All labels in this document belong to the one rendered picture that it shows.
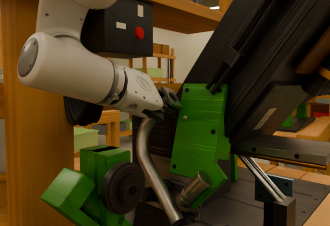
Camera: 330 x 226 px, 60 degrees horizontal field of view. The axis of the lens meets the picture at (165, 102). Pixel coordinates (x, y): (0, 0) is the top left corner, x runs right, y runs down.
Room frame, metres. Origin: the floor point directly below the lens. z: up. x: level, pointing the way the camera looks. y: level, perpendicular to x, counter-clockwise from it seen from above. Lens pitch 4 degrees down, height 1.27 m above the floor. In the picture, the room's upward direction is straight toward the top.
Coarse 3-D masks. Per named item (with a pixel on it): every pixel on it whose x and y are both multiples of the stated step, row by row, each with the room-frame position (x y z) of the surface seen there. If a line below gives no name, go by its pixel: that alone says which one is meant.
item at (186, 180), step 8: (160, 160) 0.69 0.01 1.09; (168, 160) 0.68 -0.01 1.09; (160, 168) 0.68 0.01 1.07; (168, 168) 0.67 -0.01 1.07; (168, 176) 0.66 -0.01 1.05; (176, 176) 0.65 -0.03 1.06; (184, 176) 0.63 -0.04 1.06; (176, 184) 0.64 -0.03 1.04; (184, 184) 0.62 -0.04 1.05; (176, 192) 0.63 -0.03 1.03; (160, 208) 0.66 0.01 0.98; (184, 208) 0.61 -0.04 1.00; (200, 208) 0.59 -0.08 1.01; (192, 216) 0.59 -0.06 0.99
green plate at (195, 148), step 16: (192, 96) 0.65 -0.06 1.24; (208, 96) 0.63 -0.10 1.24; (224, 96) 0.60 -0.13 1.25; (192, 112) 0.64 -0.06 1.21; (208, 112) 0.62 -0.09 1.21; (176, 128) 0.66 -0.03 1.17; (192, 128) 0.63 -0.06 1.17; (208, 128) 0.60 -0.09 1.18; (176, 144) 0.65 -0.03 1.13; (192, 144) 0.62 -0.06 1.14; (208, 144) 0.59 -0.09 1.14; (224, 144) 0.63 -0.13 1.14; (176, 160) 0.64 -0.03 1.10; (192, 160) 0.61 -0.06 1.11; (208, 160) 0.58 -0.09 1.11; (192, 176) 0.60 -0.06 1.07
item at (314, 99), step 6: (318, 96) 3.59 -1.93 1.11; (324, 96) 3.48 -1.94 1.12; (306, 102) 4.38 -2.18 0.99; (312, 102) 4.38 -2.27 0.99; (306, 108) 4.01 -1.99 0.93; (312, 108) 3.91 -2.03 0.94; (318, 108) 3.91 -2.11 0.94; (324, 108) 3.92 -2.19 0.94; (294, 114) 4.36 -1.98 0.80; (312, 114) 3.91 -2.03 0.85; (318, 114) 3.74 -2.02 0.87; (324, 114) 3.62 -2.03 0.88
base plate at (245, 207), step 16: (240, 176) 1.13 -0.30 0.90; (240, 192) 0.96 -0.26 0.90; (304, 192) 0.96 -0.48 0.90; (320, 192) 0.96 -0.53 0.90; (208, 208) 0.83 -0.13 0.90; (224, 208) 0.83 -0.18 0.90; (240, 208) 0.83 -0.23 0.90; (256, 208) 0.83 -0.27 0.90; (304, 208) 0.83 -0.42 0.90; (208, 224) 0.74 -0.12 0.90; (240, 224) 0.74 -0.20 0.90; (256, 224) 0.74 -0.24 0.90
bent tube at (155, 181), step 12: (168, 96) 0.63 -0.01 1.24; (180, 108) 0.65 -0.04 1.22; (144, 120) 0.67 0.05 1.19; (144, 132) 0.67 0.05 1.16; (144, 144) 0.66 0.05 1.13; (144, 156) 0.65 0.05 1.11; (144, 168) 0.63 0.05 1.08; (156, 168) 0.64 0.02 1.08; (156, 180) 0.61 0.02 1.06; (156, 192) 0.60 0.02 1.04; (168, 192) 0.59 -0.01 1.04; (168, 204) 0.57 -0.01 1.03; (168, 216) 0.56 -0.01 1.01; (180, 216) 0.56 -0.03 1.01
